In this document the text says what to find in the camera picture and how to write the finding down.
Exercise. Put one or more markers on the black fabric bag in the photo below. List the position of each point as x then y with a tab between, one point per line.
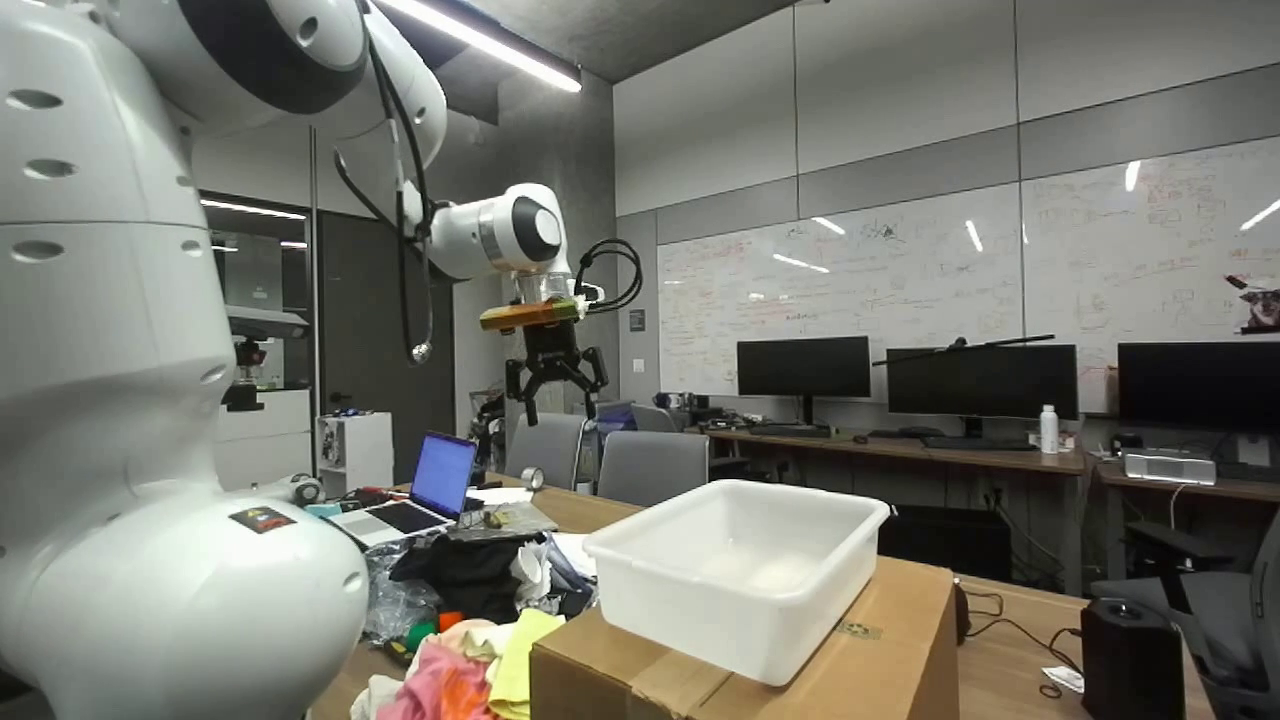
465	572

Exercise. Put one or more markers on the white plastic box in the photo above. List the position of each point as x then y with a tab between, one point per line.
735	603

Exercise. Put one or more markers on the white plastic bottle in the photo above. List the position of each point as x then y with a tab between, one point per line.
1051	428

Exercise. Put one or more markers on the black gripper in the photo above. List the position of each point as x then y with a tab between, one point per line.
553	342

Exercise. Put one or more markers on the white cabinet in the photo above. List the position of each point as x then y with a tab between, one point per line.
263	443

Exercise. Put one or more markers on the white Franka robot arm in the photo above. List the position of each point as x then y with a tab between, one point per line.
123	603

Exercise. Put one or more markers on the black computer monitor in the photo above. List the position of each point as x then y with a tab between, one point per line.
983	383
1200	387
800	364

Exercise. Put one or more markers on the white cloth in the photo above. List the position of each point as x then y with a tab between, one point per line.
372	699

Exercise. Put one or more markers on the bright ceiling light strip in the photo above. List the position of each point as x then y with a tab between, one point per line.
253	208
482	40

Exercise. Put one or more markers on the white wall whiteboard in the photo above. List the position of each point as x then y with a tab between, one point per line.
933	266

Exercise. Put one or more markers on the brown cardboard box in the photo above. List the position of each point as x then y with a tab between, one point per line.
854	654

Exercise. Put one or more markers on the gray office chair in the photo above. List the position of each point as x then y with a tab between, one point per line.
1242	625
655	467
553	455

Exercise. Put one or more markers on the gray desktop device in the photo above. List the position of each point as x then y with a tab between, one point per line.
1170	469

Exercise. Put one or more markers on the black cylinder speaker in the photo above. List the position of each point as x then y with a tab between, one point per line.
1133	660

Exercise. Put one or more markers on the peach cloth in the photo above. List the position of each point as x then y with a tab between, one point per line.
442	632

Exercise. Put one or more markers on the small white adapter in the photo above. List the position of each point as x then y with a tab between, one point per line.
1061	681

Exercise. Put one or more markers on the pink red cloth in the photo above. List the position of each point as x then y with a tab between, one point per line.
469	695

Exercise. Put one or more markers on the black keyboard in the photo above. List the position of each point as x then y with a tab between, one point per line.
973	443

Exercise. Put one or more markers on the small silver ball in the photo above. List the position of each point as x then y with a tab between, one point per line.
532	479

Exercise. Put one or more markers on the gray flat tray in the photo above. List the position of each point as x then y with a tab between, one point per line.
506	520

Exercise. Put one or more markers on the light green cloth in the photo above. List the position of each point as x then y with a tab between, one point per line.
491	642

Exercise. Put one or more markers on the silver laptop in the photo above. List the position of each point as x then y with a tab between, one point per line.
442	475

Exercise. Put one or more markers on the black lab machine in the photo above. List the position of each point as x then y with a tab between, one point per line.
253	363

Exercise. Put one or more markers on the white computer tower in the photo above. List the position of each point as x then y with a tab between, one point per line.
356	455

